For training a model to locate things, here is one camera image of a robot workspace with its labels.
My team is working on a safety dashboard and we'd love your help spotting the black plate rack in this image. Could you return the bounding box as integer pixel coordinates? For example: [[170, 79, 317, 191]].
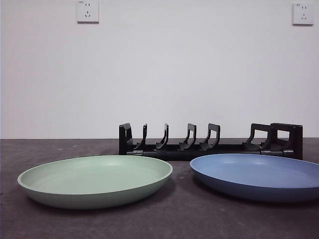
[[118, 122, 304, 161]]

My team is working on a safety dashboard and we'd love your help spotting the blue round plate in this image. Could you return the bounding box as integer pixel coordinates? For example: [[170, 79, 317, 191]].
[[189, 153, 319, 203]]

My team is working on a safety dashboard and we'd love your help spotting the pale green round plate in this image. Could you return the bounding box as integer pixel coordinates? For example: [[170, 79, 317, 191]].
[[16, 154, 173, 210]]

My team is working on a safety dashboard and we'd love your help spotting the white wall socket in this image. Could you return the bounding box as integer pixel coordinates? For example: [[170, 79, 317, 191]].
[[292, 2, 314, 26], [76, 0, 100, 24]]

